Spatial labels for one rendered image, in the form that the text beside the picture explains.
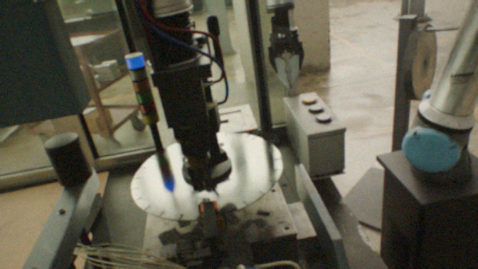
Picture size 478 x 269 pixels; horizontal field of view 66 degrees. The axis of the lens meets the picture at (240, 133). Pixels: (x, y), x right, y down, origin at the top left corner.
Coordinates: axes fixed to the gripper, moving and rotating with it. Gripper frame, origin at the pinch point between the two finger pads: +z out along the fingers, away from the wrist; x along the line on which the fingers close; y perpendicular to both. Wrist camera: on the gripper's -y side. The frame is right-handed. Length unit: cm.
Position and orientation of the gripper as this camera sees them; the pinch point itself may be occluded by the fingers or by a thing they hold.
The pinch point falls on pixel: (290, 85)
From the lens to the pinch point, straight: 99.0
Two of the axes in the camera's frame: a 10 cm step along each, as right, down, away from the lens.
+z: 1.8, 9.2, 3.5
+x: -9.7, 1.1, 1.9
